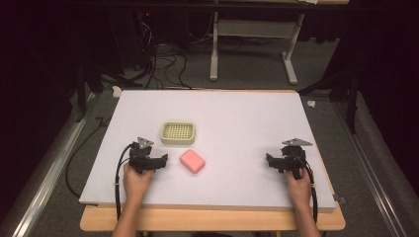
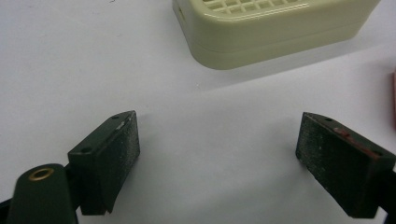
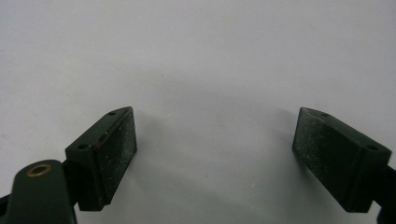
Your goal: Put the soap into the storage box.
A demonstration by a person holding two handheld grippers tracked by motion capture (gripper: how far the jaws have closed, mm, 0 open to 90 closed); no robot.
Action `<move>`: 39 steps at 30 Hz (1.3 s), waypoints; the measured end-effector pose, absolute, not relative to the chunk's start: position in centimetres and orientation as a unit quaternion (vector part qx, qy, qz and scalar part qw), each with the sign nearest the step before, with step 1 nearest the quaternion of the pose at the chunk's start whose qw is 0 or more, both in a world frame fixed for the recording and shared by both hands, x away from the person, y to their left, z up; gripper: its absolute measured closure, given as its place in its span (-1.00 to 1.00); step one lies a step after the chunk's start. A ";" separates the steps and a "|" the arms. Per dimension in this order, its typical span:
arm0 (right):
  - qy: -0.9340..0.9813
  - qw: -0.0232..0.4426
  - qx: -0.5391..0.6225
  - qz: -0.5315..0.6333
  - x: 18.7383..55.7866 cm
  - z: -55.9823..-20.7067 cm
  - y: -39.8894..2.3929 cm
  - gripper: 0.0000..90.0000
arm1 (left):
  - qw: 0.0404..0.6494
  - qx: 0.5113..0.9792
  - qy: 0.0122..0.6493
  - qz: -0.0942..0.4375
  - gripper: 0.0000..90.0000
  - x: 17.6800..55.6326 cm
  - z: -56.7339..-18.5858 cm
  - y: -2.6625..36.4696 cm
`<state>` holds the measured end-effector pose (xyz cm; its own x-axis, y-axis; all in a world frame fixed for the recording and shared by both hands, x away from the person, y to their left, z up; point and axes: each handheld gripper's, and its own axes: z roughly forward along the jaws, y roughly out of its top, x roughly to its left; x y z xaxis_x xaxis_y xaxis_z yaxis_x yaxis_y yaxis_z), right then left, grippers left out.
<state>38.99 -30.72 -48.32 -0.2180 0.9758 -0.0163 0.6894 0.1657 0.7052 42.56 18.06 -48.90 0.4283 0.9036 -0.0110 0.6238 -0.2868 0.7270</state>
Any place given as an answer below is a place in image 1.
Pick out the black floor cable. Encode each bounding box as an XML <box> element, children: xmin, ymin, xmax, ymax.
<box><xmin>64</xmin><ymin>116</ymin><xmax>112</xmax><ymax>199</ymax></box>

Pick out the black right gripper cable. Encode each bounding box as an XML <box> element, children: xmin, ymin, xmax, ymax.
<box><xmin>294</xmin><ymin>154</ymin><xmax>319</xmax><ymax>225</ymax></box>

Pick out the person's left hand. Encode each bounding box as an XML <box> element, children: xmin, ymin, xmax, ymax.
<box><xmin>123</xmin><ymin>162</ymin><xmax>154</xmax><ymax>203</ymax></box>

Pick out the person's right hand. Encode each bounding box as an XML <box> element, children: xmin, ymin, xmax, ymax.
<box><xmin>285</xmin><ymin>168</ymin><xmax>312</xmax><ymax>207</ymax></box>

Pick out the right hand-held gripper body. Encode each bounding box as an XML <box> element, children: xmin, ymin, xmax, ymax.
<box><xmin>281</xmin><ymin>137</ymin><xmax>314</xmax><ymax>181</ymax></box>

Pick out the cream slotted soap dish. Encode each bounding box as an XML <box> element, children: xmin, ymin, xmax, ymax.
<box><xmin>160</xmin><ymin>120</ymin><xmax>197</xmax><ymax>146</ymax></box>

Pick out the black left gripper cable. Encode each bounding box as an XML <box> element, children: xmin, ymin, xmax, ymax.
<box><xmin>114</xmin><ymin>142</ymin><xmax>134</xmax><ymax>221</ymax></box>

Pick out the white foam board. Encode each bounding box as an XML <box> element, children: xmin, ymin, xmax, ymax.
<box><xmin>78</xmin><ymin>89</ymin><xmax>337</xmax><ymax>213</ymax></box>

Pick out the pink soap bar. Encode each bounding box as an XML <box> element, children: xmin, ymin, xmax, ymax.
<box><xmin>179</xmin><ymin>148</ymin><xmax>207</xmax><ymax>175</ymax></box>

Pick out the white metal desk frame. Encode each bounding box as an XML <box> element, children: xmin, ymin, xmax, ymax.
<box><xmin>209</xmin><ymin>11</ymin><xmax>306</xmax><ymax>86</ymax></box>

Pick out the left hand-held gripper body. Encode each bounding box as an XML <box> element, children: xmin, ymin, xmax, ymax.
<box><xmin>127</xmin><ymin>136</ymin><xmax>155</xmax><ymax>175</ymax></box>

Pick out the silver floor rail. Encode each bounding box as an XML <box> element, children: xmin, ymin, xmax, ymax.
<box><xmin>9</xmin><ymin>92</ymin><xmax>100</xmax><ymax>237</ymax></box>
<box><xmin>331</xmin><ymin>100</ymin><xmax>409</xmax><ymax>237</ymax></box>

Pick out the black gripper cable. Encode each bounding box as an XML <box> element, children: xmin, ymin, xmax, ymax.
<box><xmin>114</xmin><ymin>142</ymin><xmax>134</xmax><ymax>221</ymax></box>
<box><xmin>294</xmin><ymin>154</ymin><xmax>319</xmax><ymax>225</ymax></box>

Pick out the tangle of black floor cables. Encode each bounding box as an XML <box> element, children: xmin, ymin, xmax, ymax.
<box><xmin>133</xmin><ymin>19</ymin><xmax>215</xmax><ymax>91</ymax></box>

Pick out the black metal stand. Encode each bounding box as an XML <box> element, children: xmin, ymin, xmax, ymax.
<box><xmin>297</xmin><ymin>65</ymin><xmax>361</xmax><ymax>135</ymax></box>

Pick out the wooden table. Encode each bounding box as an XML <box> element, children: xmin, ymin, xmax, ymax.
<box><xmin>79</xmin><ymin>88</ymin><xmax>347</xmax><ymax>233</ymax></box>

